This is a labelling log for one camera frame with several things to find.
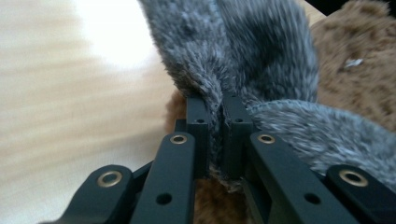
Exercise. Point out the grey plush garment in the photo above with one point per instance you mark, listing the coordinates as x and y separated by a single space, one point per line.
249 46

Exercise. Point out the brown teddy bear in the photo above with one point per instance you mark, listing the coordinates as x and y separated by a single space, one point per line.
358 90

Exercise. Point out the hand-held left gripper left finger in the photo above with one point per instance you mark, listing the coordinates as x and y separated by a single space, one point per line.
199 140

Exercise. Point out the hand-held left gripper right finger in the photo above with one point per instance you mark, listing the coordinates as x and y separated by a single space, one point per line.
235 143

